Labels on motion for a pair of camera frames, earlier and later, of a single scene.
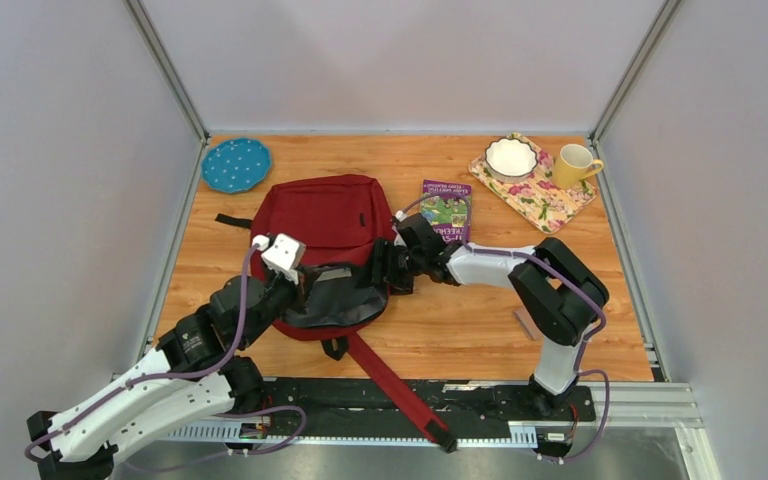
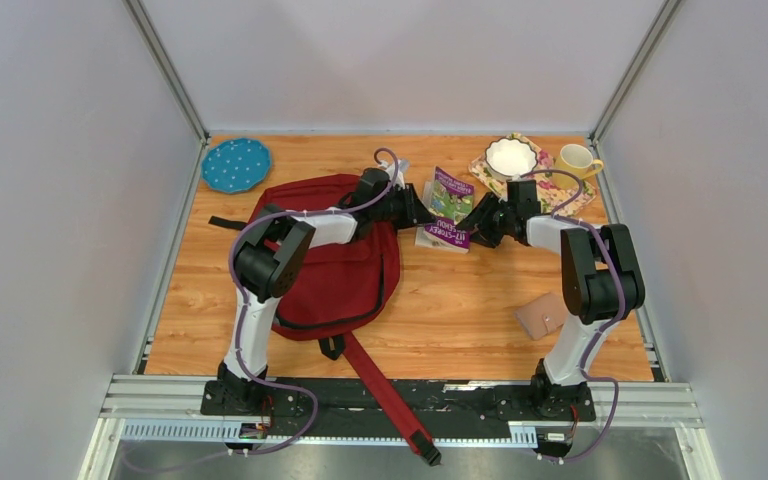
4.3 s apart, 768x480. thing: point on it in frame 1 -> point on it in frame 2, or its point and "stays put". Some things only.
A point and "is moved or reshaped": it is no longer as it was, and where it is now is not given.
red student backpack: (323, 233) is moved or reshaped
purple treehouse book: (448, 205) stays put
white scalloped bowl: (510, 160) stays put
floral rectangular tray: (537, 197) stays put
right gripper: (385, 249) -> (478, 220)
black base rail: (469, 407) stays put
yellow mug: (573, 164) stays put
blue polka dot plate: (236, 165) stays put
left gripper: (306, 277) -> (422, 216)
